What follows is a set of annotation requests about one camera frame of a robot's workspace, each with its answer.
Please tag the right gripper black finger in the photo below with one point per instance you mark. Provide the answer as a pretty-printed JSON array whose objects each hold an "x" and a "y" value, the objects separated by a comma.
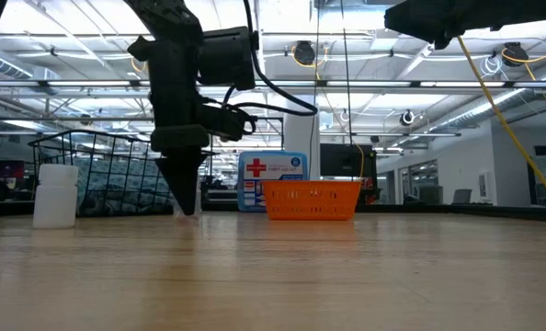
[
  {"x": 431, "y": 30},
  {"x": 415, "y": 11}
]

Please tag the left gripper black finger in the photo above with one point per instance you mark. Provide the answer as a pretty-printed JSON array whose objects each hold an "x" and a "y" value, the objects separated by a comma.
[{"x": 183, "y": 179}]

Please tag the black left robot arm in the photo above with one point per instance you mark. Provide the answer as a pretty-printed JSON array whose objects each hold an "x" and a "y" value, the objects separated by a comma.
[{"x": 167, "y": 18}]

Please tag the orange plastic mesh basket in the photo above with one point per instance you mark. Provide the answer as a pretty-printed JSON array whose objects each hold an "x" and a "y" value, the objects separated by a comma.
[{"x": 312, "y": 202}]

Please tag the blue first aid kit box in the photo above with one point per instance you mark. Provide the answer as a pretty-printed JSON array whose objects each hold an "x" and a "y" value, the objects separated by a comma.
[{"x": 273, "y": 165}]

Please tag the white square building column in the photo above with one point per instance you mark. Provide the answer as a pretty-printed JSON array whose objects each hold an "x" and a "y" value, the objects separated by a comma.
[{"x": 300, "y": 138}]

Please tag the black background monitor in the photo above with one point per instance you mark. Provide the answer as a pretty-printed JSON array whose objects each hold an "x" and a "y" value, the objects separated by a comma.
[{"x": 346, "y": 161}]

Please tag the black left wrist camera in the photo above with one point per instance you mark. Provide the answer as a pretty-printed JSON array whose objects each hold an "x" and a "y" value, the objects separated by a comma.
[{"x": 227, "y": 124}]

